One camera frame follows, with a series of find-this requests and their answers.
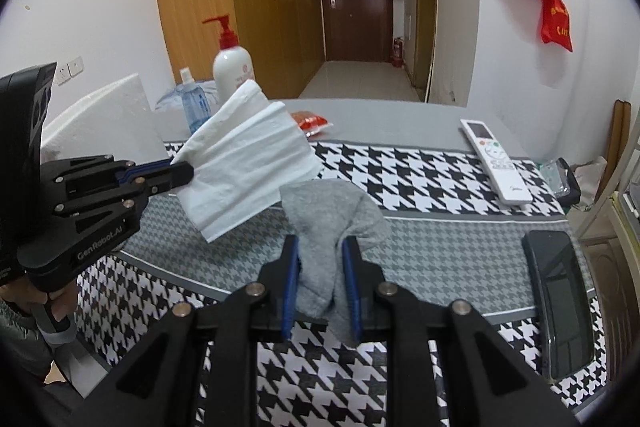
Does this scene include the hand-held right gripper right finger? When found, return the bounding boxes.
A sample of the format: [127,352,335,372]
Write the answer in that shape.
[342,235,581,427]

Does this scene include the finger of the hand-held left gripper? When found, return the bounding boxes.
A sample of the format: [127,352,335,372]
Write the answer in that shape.
[144,161,197,196]
[116,158,174,184]

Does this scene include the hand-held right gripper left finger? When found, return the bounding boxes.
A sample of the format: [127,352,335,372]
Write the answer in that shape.
[70,234,301,427]

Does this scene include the white foam box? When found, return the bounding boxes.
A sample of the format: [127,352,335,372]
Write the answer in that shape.
[40,73,172,164]

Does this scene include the grey sock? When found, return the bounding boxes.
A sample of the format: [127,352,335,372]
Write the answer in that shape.
[278,179,392,349]

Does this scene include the white tissue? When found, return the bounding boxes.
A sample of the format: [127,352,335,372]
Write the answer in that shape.
[170,79,324,244]

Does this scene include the person's left forearm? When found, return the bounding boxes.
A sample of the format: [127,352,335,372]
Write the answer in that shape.
[0,297,57,380]

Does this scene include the person's left hand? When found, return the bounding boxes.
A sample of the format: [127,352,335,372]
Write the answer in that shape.
[10,279,81,334]

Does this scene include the clear bottle with blue liquid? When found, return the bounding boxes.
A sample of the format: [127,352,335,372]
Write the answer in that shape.
[178,67,214,136]

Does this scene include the houndstooth tablecloth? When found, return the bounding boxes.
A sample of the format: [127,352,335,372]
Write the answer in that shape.
[75,138,609,427]

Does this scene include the white bottle with red pump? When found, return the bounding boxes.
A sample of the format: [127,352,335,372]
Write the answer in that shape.
[202,14,257,102]

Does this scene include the red snack packet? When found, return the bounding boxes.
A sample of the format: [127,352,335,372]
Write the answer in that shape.
[289,109,334,141]

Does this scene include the white remote control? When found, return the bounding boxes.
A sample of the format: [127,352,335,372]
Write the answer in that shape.
[459,118,534,207]

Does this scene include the black smartphone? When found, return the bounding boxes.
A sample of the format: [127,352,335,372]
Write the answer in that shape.
[522,229,599,381]

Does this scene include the clear plastic bag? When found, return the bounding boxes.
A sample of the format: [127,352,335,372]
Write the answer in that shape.
[539,157,584,208]

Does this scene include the dark brown entrance door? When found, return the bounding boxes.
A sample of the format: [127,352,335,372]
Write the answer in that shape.
[317,0,394,63]

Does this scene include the wooden board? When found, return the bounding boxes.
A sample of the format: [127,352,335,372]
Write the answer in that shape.
[604,99,634,204]

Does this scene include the red plastic bag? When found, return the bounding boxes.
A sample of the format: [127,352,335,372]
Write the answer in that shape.
[539,0,574,53]

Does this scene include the white double wall socket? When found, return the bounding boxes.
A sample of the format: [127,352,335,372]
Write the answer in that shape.
[54,56,85,86]

